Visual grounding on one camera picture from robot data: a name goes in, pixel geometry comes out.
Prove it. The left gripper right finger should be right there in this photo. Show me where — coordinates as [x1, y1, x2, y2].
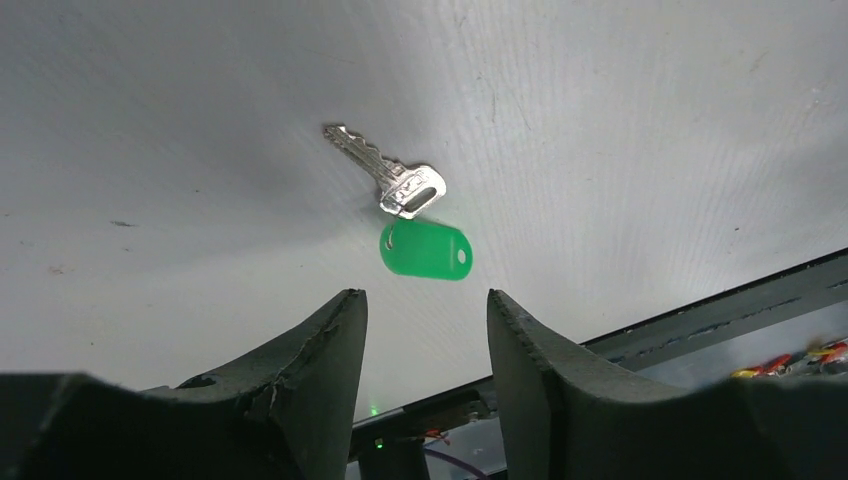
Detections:
[487, 290, 847, 479]

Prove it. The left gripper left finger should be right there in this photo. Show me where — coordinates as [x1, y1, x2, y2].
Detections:
[1, 289, 368, 479]

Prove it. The green plastic key tag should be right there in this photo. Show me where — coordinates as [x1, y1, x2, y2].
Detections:
[378, 219, 474, 281]

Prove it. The silver key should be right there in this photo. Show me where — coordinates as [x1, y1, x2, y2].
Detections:
[323, 124, 447, 220]

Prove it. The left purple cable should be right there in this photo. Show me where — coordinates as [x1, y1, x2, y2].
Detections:
[423, 447, 492, 480]

